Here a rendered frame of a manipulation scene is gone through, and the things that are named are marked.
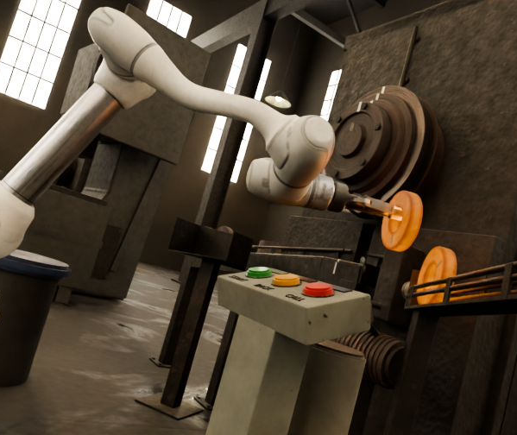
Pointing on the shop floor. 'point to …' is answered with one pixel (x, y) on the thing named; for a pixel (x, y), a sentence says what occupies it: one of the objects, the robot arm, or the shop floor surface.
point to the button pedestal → (274, 349)
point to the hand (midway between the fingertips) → (401, 214)
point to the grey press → (132, 155)
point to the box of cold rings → (59, 233)
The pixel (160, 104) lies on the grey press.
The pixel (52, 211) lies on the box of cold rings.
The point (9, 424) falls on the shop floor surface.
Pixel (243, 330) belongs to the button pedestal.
